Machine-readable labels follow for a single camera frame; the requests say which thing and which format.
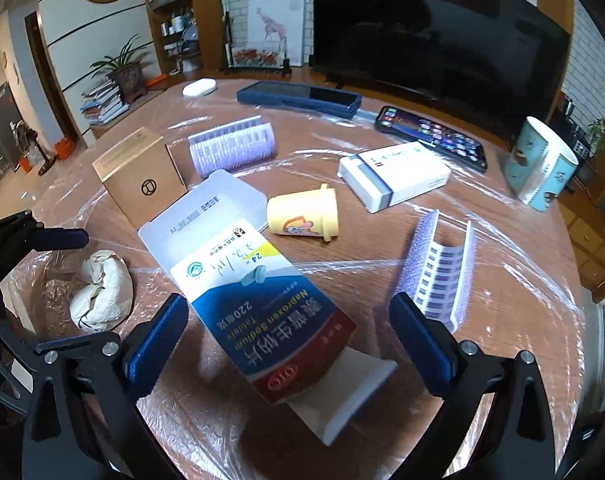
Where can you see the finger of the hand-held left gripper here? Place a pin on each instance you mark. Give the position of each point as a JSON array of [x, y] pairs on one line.
[[72, 346], [62, 239]]

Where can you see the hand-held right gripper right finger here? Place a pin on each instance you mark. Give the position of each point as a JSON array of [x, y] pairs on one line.
[[422, 355]]

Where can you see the white tissue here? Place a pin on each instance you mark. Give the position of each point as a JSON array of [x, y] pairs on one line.
[[102, 290]]

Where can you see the potted green plant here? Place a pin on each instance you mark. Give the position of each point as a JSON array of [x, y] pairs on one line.
[[125, 67]]

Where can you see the small pale blue tablet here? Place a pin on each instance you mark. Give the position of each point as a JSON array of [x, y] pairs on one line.
[[254, 275]]

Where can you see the wooden tv cabinet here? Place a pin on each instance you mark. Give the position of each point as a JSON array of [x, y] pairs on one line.
[[589, 245]]

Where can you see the purple hair roller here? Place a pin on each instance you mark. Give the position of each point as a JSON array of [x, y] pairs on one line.
[[232, 147]]

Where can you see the small potted plant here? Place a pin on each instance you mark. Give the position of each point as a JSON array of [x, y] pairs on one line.
[[597, 140]]

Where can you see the white earbuds case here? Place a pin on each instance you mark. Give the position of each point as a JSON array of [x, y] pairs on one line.
[[199, 87]]

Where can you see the blue white red medicine box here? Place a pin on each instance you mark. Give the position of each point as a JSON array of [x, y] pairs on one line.
[[262, 325]]

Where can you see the purple barcode blister strip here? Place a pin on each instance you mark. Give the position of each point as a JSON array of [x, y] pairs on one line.
[[435, 270]]

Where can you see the flower picture on stand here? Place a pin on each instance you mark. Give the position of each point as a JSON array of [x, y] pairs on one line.
[[257, 56]]

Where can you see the wooden display cabinet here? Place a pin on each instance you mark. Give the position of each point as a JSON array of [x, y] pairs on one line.
[[172, 10]]

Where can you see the black television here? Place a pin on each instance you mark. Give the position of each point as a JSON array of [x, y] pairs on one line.
[[432, 25]]

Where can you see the yellow small cup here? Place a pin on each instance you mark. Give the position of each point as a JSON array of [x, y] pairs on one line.
[[302, 212]]

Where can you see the stack of books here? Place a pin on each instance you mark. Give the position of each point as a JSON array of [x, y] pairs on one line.
[[102, 105]]

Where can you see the teal and white mug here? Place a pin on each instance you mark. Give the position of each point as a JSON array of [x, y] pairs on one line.
[[539, 165]]

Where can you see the giraffe picture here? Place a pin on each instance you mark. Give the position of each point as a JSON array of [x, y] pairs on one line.
[[277, 27]]

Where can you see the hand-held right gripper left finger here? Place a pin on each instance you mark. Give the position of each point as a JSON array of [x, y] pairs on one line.
[[155, 345]]

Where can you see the brown cardboard box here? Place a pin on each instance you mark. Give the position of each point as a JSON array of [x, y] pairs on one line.
[[142, 175]]

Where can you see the smartphone with lit screen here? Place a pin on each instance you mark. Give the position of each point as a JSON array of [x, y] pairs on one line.
[[432, 135]]

